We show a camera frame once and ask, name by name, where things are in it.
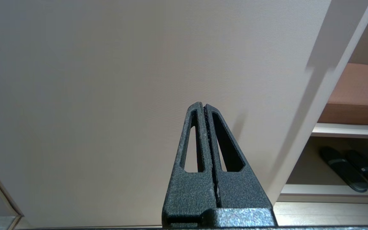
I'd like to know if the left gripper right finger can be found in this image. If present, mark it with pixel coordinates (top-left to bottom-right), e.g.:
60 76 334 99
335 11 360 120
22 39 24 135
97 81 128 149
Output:
204 103 273 210

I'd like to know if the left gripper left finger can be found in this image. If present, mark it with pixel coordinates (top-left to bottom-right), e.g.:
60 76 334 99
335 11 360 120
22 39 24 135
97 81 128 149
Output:
162 102 217 228

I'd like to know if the beige door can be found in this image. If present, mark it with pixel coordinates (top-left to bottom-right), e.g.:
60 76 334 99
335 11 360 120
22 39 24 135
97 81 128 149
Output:
0 0 368 228

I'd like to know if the black slipper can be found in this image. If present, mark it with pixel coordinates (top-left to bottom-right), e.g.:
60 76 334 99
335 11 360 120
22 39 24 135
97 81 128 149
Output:
319 146 368 193
346 149 368 196

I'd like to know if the white shelf unit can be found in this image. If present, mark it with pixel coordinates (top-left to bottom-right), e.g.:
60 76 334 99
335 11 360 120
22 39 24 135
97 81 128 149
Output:
277 0 368 205

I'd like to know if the brown seat cushion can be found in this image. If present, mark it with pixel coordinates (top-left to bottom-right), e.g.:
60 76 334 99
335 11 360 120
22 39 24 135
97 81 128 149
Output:
318 63 368 126

